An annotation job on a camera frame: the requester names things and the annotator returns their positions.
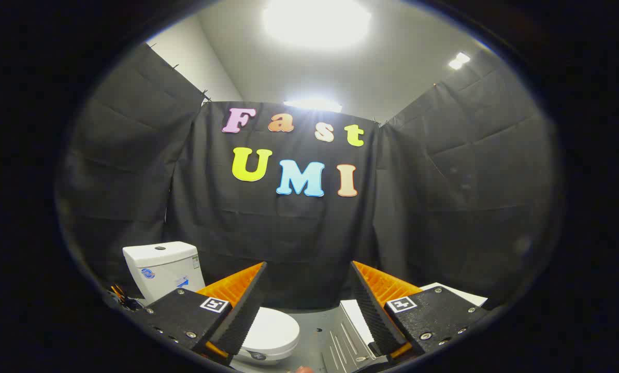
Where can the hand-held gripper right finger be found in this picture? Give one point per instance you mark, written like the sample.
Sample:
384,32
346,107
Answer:
369,308

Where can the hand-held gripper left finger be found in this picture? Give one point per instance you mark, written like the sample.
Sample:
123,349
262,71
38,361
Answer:
244,305

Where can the white toilet lid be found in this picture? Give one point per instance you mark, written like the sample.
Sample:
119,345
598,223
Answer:
273,329

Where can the white ceramic toilet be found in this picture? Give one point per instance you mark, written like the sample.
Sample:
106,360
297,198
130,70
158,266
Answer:
161,267

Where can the black backdrop cloth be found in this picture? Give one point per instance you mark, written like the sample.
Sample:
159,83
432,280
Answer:
299,233

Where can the long ceiling light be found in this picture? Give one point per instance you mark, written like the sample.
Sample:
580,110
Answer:
313,105

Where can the small square ceiling light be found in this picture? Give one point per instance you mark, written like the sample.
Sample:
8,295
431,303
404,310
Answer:
458,60

